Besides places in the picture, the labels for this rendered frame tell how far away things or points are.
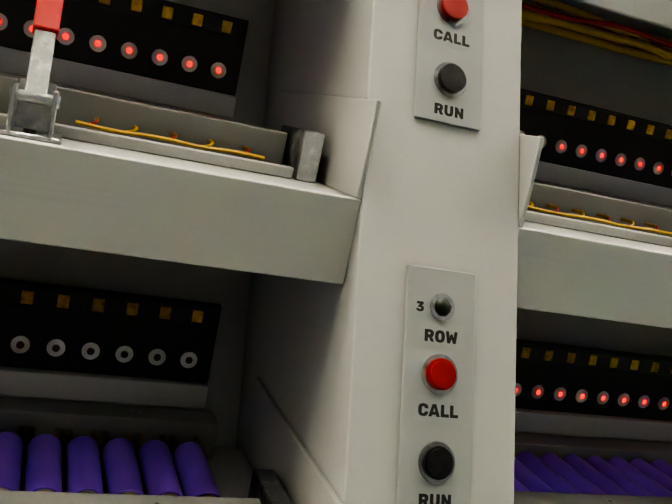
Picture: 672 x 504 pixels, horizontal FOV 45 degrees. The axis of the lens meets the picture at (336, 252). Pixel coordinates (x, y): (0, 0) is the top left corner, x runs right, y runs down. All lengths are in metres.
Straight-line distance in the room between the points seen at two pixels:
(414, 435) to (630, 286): 0.17
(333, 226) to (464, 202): 0.08
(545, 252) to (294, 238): 0.15
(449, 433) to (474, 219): 0.11
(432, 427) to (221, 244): 0.14
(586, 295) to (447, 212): 0.11
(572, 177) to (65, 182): 0.45
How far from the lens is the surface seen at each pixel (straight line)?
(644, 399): 0.71
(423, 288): 0.41
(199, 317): 0.53
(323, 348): 0.43
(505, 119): 0.47
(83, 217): 0.39
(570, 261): 0.48
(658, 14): 0.59
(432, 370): 0.41
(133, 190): 0.38
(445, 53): 0.46
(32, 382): 0.53
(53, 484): 0.44
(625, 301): 0.51
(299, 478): 0.45
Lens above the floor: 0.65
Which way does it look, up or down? 12 degrees up
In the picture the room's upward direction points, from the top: 4 degrees clockwise
